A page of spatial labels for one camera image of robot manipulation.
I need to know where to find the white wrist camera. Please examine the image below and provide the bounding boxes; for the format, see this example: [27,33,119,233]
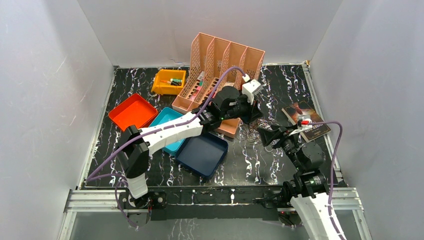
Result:
[289,115,313,136]
[241,73,263,105]

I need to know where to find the dark blue plastic tray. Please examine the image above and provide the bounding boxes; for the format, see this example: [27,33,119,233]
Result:
[176,133,229,180]

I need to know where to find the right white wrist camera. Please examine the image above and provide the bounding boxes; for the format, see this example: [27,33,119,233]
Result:
[289,115,313,136]

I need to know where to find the thin cables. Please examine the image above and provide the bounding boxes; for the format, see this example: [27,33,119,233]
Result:
[241,119,282,150]

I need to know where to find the brown book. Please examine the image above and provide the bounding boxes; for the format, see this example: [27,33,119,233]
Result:
[281,101,331,142]

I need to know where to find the markers in yellow bin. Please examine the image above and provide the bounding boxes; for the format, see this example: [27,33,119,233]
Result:
[160,78,183,86]

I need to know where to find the purple cable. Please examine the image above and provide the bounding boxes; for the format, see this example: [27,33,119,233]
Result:
[303,120,347,240]
[86,66,248,229]

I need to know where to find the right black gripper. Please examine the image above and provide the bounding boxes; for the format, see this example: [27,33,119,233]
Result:
[256,124,304,171]

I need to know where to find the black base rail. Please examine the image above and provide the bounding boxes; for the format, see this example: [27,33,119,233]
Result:
[114,186,303,228]

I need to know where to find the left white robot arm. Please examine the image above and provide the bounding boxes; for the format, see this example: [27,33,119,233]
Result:
[113,83,263,208]

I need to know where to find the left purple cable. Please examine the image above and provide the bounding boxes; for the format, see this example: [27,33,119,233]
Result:
[86,66,248,229]

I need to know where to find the teal plastic tray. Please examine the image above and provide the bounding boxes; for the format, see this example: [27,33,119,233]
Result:
[149,107,185,157]

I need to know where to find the peach file organizer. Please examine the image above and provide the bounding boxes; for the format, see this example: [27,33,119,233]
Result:
[172,33,265,138]

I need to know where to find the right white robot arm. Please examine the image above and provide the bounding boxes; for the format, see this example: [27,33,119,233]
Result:
[257,125,346,240]

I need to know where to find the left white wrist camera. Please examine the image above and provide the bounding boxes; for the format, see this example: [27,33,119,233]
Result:
[241,73,263,105]

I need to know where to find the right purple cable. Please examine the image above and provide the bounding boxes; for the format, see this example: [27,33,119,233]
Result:
[303,120,347,240]

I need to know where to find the yellow plastic bin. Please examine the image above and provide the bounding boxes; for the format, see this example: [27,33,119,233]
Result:
[151,69,187,95]

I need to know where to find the orange plastic tray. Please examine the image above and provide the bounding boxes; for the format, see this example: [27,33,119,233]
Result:
[108,93,158,131]

